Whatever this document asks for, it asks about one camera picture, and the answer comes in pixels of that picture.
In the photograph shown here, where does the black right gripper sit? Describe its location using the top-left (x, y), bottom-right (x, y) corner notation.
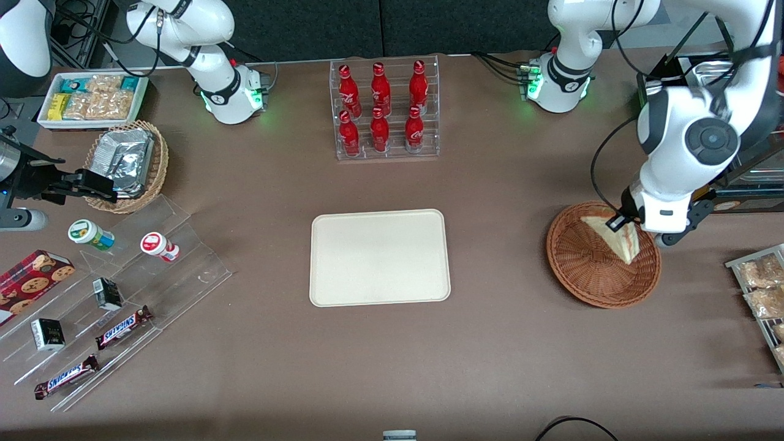
top-left (0, 142), bottom-right (118, 205)

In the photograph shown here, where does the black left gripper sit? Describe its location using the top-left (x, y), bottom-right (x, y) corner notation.
top-left (606, 186), bottom-right (643, 233)

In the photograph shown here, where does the triangular sandwich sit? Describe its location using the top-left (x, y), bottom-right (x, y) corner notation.
top-left (580, 214), bottom-right (641, 266)

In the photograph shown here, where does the round brown wicker basket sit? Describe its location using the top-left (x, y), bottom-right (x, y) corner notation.
top-left (546, 201), bottom-right (663, 309)

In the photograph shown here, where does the light wicker basket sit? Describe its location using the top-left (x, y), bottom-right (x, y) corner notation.
top-left (83, 119), bottom-right (170, 214)

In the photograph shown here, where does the white rectangular snack tray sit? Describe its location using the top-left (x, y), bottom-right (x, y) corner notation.
top-left (36, 70), bottom-right (151, 131)

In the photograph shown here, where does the grey tray of snack bags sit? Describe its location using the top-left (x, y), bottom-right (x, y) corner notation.
top-left (725, 243), bottom-right (784, 375)

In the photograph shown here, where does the beige plastic tray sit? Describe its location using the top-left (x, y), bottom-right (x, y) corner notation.
top-left (309, 209), bottom-right (452, 307)

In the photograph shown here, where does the silver foil packet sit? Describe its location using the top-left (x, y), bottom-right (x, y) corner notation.
top-left (95, 128), bottom-right (154, 166)
top-left (105, 150), bottom-right (153, 198)

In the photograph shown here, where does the green lid yogurt cup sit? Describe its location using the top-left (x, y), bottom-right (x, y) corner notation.
top-left (67, 219), bottom-right (116, 252)

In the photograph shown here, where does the clear bag of nuts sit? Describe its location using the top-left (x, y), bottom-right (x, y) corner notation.
top-left (85, 74), bottom-right (124, 94)
top-left (63, 91), bottom-right (134, 121)

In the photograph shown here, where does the yellow snack packet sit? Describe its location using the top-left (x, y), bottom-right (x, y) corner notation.
top-left (47, 92), bottom-right (72, 121)

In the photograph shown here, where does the red lid yogurt cup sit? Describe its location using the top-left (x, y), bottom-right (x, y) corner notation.
top-left (140, 232), bottom-right (181, 263)

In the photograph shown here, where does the small black carton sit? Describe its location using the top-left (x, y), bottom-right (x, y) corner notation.
top-left (30, 317), bottom-right (66, 352)
top-left (92, 277), bottom-right (124, 312)

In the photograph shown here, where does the red plaid cookie box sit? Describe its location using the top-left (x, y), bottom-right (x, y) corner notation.
top-left (0, 249), bottom-right (77, 328)

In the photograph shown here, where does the clear acrylic stepped display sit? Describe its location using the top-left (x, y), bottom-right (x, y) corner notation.
top-left (0, 195), bottom-right (234, 413)

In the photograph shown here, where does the black glass food warmer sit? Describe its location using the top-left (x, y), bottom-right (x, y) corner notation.
top-left (636, 52), bottom-right (784, 215)

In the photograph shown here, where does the snickers chocolate bar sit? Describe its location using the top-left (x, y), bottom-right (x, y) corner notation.
top-left (94, 304), bottom-right (153, 351)
top-left (33, 354), bottom-right (100, 401)

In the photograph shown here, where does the clear bag of brown snacks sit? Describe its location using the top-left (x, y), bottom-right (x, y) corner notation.
top-left (743, 286), bottom-right (784, 320)
top-left (737, 254), bottom-right (784, 290)

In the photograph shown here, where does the steel food pan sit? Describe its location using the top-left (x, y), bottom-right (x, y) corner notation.
top-left (685, 58), bottom-right (736, 92)

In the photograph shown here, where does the red cola bottle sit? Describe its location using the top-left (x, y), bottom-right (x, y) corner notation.
top-left (404, 105), bottom-right (425, 153)
top-left (370, 107), bottom-right (391, 153)
top-left (409, 59), bottom-right (429, 112)
top-left (371, 62), bottom-right (392, 115)
top-left (339, 64), bottom-right (361, 118)
top-left (339, 110), bottom-right (361, 157)

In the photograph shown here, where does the clear acrylic bottle rack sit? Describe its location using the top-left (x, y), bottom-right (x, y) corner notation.
top-left (330, 54), bottom-right (440, 161)

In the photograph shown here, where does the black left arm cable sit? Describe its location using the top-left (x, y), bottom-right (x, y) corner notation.
top-left (590, 115), bottom-right (641, 216)

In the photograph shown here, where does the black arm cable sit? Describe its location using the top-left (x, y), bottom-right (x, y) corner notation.
top-left (590, 115), bottom-right (641, 216)
top-left (54, 0), bottom-right (163, 77)

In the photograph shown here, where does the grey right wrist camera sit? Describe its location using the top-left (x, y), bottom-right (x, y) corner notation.
top-left (0, 208), bottom-right (48, 232)

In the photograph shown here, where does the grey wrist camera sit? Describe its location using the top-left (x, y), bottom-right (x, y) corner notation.
top-left (654, 190), bottom-right (717, 248)
top-left (0, 208), bottom-right (48, 232)

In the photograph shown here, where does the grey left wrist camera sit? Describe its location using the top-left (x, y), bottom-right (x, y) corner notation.
top-left (654, 190), bottom-right (717, 248)

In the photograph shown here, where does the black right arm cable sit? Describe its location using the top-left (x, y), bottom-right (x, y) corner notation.
top-left (54, 0), bottom-right (163, 77)

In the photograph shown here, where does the black base cable bundle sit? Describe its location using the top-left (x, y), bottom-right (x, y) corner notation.
top-left (470, 51), bottom-right (535, 85)

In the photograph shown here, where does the black cable loop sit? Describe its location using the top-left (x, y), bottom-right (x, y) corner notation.
top-left (534, 416), bottom-right (621, 441)

